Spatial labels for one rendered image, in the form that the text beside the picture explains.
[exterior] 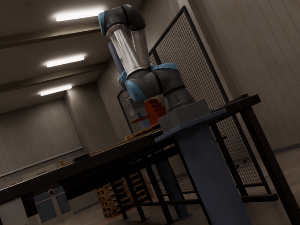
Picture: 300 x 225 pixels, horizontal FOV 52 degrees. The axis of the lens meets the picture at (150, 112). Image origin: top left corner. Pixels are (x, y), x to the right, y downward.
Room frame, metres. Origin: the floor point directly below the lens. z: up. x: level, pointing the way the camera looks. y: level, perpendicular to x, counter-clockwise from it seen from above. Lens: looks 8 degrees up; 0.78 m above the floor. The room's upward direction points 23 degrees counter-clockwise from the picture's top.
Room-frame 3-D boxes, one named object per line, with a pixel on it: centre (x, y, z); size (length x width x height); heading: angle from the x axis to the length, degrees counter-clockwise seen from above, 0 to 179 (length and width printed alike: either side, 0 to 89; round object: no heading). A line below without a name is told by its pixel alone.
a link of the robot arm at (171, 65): (1.47, -0.14, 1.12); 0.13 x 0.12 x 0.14; 100
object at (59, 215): (1.45, 0.59, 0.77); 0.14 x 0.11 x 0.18; 115
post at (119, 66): (3.87, 0.11, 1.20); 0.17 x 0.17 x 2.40; 25
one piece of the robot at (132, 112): (1.95, 0.07, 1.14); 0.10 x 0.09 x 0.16; 31
